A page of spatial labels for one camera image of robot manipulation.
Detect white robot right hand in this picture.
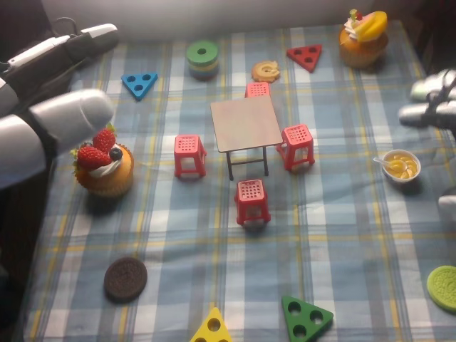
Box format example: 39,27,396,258
397,68,456,214

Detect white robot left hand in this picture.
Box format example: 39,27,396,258
0,23,120,190

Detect white bowl with yellow food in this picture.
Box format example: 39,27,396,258
380,149,422,185

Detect red stool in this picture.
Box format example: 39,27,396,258
234,179,271,228
173,134,208,179
244,81,271,99
276,123,316,172

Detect miniature brown folding table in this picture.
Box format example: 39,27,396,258
209,95,284,182

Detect red stool back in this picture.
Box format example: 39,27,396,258
244,81,271,99

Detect red stool front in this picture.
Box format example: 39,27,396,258
234,179,271,228

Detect strawberry toy cupcake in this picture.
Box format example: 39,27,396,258
70,123,135,198

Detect small white spoon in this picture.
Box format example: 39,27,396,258
373,156,409,172

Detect blue triangle block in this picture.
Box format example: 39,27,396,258
120,72,159,102

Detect orange fruit toy cupcake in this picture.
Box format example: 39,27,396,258
338,9,390,68

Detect red triangle block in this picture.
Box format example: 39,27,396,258
286,43,323,74

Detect blue plaid tablecloth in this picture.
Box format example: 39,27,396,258
21,19,456,342

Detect chocolate sandwich toy cookie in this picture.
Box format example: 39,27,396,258
103,256,148,303

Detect green sandwich toy cookie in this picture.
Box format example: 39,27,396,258
426,264,456,315

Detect tan swirl toy cookie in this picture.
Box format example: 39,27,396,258
251,60,281,84

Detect green triangle block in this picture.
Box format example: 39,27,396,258
281,295,335,342

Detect yellow triangle block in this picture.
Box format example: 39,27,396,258
188,306,234,342

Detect yellow ring block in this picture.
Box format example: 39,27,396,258
187,60,220,73

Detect green ring block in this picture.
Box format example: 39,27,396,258
186,40,220,67

